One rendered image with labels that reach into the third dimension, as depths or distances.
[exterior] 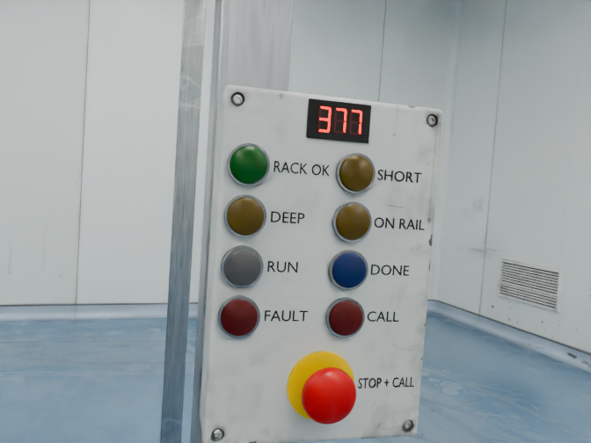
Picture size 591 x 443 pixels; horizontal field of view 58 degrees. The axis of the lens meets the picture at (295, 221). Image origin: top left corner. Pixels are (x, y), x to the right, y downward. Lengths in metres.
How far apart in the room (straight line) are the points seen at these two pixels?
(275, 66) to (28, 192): 3.72
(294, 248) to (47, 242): 3.78
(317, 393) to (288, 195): 0.14
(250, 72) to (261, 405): 0.26
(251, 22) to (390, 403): 0.32
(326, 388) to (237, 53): 0.27
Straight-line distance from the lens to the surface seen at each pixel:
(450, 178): 5.05
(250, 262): 0.37
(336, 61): 4.64
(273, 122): 0.38
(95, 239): 4.12
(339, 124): 0.39
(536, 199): 4.28
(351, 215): 0.39
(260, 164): 0.37
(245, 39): 0.45
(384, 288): 0.41
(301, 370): 0.41
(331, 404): 0.39
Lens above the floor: 1.00
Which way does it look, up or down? 3 degrees down
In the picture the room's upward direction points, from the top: 4 degrees clockwise
